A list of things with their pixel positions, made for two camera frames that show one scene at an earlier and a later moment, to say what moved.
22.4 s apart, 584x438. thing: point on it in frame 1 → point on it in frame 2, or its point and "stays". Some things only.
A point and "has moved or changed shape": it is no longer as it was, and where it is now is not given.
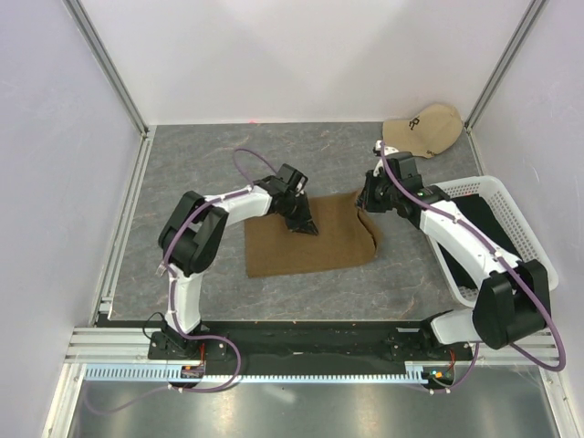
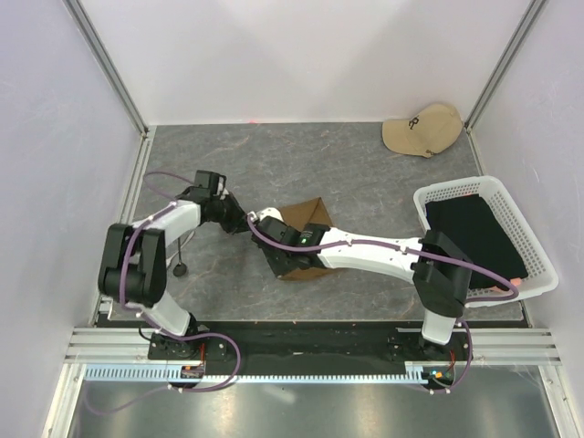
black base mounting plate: (305, 343) stays
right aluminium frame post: (530, 17) stays
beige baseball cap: (426, 134) stays
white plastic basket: (515, 227) stays
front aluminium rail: (96, 344) stays
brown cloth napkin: (347, 236) has moved or changed shape
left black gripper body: (296, 205) → (227, 213)
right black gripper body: (380, 196) → (277, 262)
